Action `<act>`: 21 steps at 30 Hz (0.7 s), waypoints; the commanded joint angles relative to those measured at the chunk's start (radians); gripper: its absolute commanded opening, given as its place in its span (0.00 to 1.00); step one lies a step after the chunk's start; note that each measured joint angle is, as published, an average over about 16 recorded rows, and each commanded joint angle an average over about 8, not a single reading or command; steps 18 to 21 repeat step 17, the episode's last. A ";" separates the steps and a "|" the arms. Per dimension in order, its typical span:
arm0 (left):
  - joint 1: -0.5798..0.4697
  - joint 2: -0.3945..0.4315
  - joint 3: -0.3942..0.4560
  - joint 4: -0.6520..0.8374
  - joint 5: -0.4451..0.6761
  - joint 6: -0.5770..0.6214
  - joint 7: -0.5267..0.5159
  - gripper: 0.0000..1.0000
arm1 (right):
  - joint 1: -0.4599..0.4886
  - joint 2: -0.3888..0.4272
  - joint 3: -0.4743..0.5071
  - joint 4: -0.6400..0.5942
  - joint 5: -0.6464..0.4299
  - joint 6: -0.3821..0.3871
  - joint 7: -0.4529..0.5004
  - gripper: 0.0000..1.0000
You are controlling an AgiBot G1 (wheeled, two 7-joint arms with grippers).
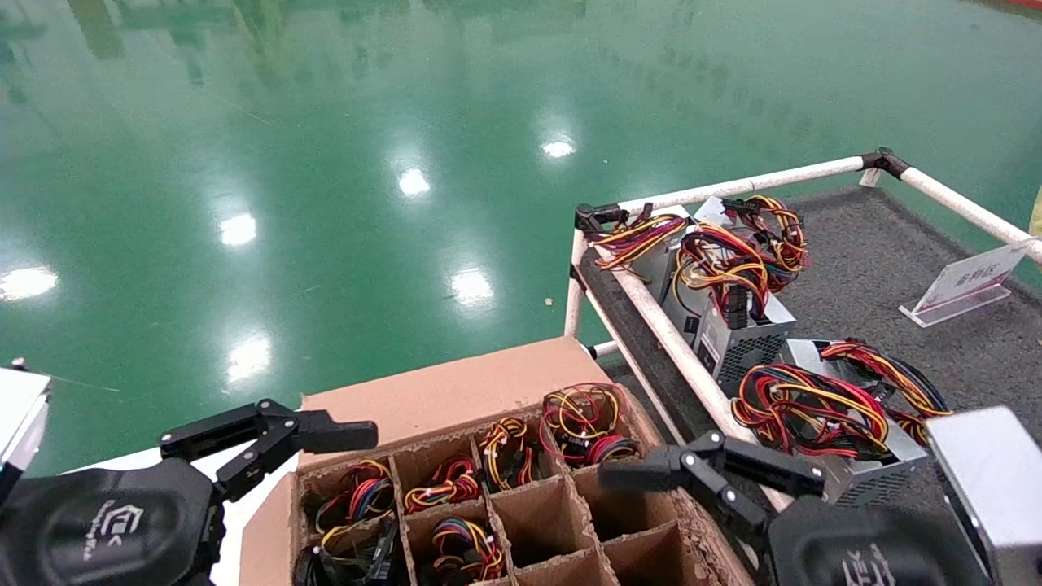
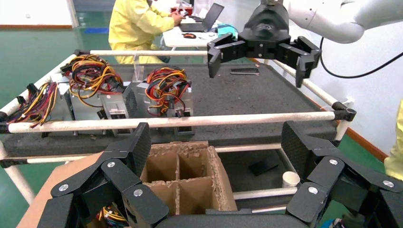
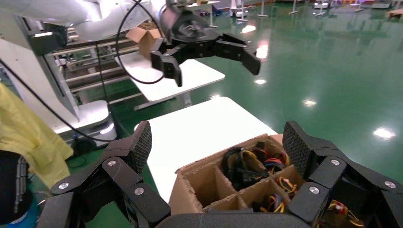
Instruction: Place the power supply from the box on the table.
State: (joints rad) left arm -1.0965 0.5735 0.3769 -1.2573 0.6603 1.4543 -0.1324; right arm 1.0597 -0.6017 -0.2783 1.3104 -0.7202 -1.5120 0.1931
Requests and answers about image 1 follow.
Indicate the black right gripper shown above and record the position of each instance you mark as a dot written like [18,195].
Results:
[863,549]

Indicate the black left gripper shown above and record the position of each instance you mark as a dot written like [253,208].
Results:
[106,529]

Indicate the brown cardboard box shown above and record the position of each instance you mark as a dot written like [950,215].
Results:
[456,391]

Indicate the cardboard divider grid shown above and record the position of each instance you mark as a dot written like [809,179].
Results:
[582,521]

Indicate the clear acrylic sign holder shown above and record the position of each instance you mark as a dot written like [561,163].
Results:
[965,285]

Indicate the yellow object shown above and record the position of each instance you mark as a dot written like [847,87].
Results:
[1037,212]

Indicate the red object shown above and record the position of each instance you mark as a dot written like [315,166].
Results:
[1024,2]

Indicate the white pipe table frame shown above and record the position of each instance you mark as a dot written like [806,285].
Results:
[659,321]

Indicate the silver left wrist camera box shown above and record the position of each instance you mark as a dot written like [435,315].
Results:
[20,407]

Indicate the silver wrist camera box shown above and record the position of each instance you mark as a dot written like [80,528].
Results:
[20,407]
[993,488]

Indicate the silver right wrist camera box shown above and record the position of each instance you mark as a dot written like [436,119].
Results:
[993,488]

